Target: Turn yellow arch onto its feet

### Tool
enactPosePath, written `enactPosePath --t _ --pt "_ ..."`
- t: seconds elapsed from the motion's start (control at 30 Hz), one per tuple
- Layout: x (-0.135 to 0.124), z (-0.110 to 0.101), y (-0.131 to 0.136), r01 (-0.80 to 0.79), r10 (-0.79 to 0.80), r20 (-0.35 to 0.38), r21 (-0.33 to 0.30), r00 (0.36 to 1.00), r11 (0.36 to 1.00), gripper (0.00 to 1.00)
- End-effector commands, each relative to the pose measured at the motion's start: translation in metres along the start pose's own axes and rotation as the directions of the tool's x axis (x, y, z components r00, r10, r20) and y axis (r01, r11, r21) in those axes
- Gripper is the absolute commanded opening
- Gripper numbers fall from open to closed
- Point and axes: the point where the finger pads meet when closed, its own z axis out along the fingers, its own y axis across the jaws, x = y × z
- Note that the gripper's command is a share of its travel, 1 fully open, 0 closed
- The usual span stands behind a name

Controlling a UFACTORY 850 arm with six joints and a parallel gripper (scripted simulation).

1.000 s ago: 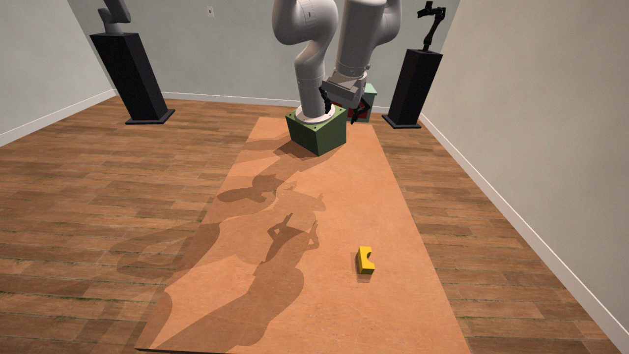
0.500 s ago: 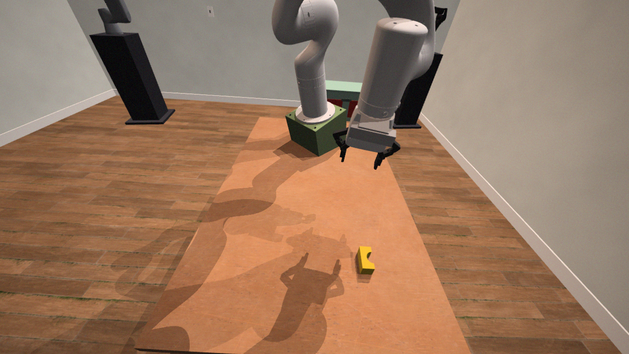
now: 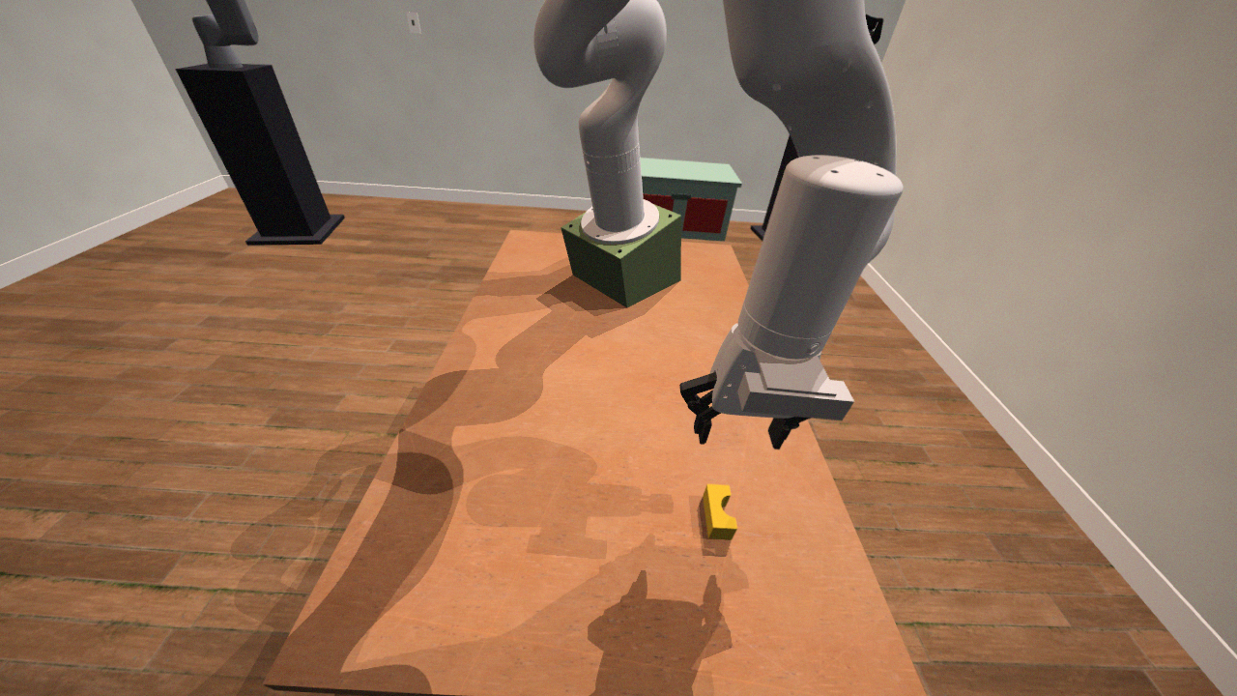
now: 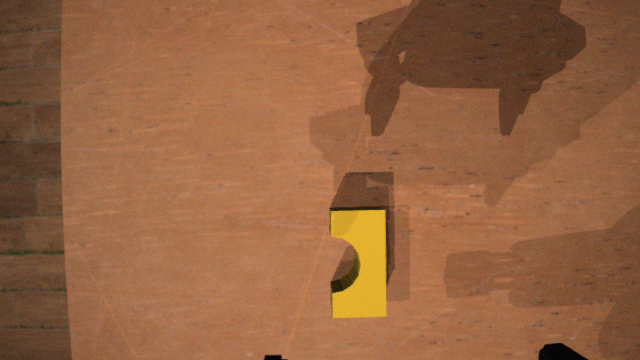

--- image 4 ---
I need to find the yellow arch block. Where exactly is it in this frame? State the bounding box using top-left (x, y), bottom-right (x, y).
top-left (329, 207), bottom-right (386, 318)

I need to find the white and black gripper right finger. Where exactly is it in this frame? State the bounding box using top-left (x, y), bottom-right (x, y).
top-left (539, 343), bottom-right (588, 360)

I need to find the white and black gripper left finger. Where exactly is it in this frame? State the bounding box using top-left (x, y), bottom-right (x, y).
top-left (264, 355), bottom-right (288, 360)

